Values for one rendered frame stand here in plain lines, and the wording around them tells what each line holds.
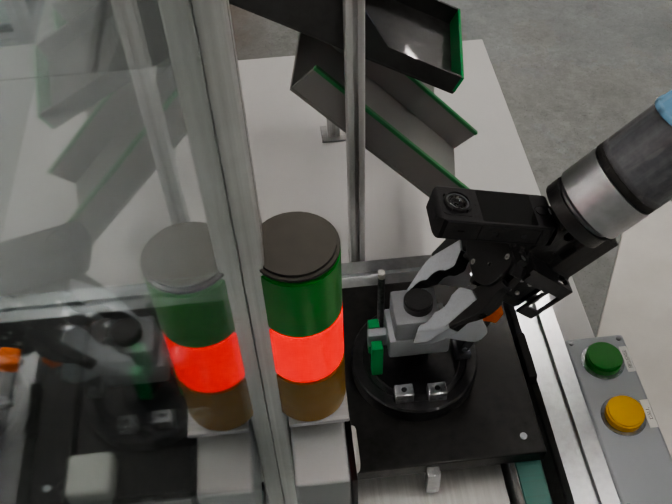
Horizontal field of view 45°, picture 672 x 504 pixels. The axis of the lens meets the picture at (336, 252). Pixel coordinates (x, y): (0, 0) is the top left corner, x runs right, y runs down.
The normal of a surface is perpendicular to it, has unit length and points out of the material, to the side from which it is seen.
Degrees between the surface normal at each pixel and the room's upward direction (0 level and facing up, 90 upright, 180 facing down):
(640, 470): 0
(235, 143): 90
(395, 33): 25
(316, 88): 90
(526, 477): 0
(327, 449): 0
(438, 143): 45
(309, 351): 90
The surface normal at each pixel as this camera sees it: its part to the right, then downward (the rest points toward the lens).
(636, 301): -0.03, -0.65
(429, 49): 0.40, -0.57
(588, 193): -0.62, 0.01
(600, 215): -0.26, 0.50
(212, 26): 0.11, 0.76
